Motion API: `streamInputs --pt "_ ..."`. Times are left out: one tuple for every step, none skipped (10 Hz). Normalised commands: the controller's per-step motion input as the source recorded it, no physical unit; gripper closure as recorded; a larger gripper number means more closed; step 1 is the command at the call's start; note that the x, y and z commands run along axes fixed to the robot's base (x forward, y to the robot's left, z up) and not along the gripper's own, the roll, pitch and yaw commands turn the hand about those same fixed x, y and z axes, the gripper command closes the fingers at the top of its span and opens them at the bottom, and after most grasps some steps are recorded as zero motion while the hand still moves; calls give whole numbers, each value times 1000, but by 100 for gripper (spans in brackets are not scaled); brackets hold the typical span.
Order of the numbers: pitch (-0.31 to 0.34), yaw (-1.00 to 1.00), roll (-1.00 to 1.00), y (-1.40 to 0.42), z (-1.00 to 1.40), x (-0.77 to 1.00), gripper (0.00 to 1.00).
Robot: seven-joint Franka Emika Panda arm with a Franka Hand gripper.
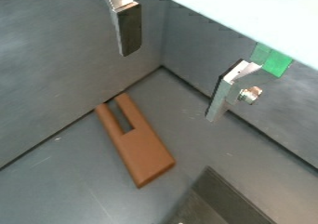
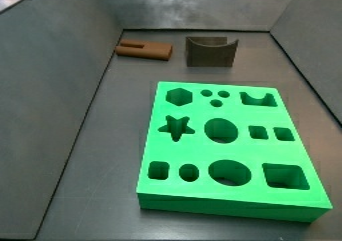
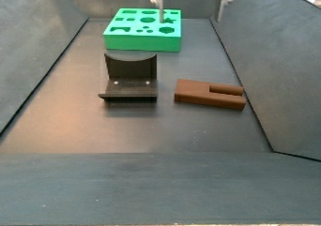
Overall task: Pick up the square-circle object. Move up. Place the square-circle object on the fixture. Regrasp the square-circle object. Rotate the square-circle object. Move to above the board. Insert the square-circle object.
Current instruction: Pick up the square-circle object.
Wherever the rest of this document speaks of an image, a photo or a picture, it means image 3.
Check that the green foam shape fixture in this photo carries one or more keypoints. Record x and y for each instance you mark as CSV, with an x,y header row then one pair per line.
x,y
135,30

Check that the dark grey cradle stand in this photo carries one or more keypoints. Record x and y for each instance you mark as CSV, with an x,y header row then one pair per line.
x,y
131,79

